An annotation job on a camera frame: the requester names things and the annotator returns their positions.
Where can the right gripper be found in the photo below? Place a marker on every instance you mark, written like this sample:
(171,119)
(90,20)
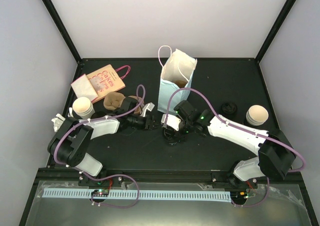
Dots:
(172,132)

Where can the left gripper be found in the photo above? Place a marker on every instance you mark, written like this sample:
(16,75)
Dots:
(147,122)

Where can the brown pulp cup carrier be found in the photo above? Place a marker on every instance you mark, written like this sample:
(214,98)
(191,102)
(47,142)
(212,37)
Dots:
(181,83)

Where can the light blue paper bag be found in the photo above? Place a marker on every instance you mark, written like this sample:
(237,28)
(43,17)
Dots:
(177,72)

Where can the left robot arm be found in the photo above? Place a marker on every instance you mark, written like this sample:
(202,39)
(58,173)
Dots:
(72,136)

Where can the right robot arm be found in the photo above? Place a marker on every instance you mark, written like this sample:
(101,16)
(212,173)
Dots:
(271,160)

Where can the black coffee lid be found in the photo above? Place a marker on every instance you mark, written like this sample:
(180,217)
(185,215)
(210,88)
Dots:
(228,109)

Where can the white pink-edged napkin pack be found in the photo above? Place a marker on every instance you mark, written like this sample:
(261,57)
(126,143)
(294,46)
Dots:
(82,87)

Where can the brown Cakes paper bag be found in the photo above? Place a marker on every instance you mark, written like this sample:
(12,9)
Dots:
(107,79)

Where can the left paper cup stack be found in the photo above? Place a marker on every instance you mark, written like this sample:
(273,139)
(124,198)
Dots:
(83,107)

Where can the paper cup stack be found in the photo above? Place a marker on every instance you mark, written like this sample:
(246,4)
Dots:
(256,115)
(83,107)

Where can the right paper cup stack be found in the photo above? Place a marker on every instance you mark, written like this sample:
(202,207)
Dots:
(256,115)

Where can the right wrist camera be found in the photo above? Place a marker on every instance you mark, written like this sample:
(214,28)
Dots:
(171,121)

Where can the light blue slotted cable duct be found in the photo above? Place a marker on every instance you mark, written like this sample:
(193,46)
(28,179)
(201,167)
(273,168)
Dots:
(208,196)

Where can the black left frame post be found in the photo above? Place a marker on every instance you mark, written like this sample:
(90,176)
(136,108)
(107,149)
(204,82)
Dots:
(62,29)

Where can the black frame post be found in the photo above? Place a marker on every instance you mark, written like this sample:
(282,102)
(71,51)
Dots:
(285,10)
(62,29)

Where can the black right frame post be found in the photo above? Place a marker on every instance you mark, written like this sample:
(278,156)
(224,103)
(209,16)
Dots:
(285,10)

